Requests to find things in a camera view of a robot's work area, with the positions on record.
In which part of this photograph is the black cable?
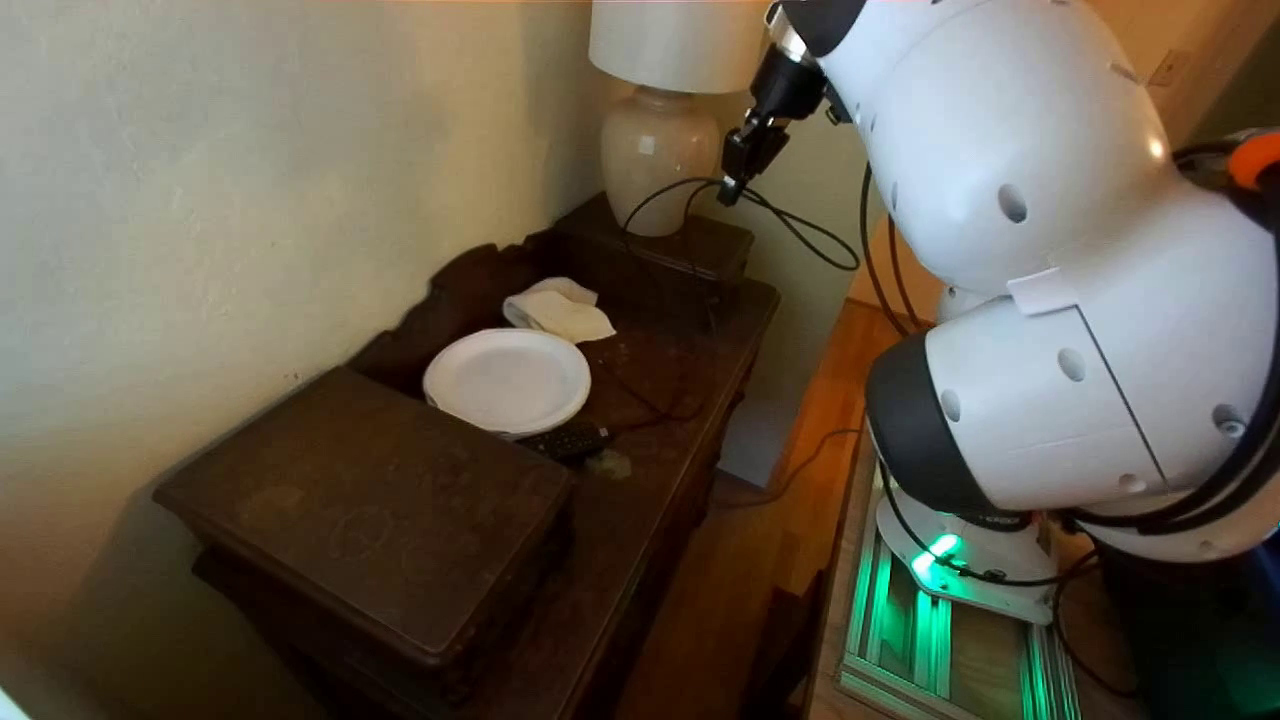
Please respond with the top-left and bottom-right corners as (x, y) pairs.
(582, 171), (867, 436)

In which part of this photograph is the beige ceramic table lamp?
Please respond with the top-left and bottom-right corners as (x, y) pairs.
(586, 0), (768, 235)

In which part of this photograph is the black remote control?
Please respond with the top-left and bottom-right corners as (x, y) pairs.
(541, 426), (611, 465)

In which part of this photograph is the robot base platform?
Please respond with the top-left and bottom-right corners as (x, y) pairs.
(826, 458), (1083, 720)

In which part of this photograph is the white paper plate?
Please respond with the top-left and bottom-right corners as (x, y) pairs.
(420, 330), (592, 436)

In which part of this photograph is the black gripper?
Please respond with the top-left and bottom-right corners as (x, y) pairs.
(717, 48), (822, 208)

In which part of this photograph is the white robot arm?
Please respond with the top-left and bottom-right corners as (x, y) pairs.
(721, 0), (1280, 625)

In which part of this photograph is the white crumpled paper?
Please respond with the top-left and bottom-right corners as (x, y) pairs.
(501, 277), (617, 346)

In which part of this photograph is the dark wooden lamp stand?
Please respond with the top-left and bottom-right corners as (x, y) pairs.
(554, 197), (751, 284)

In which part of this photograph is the dark wooden dresser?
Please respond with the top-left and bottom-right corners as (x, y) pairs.
(155, 200), (777, 720)

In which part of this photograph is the dark wooden box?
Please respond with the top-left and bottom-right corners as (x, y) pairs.
(155, 376), (573, 720)

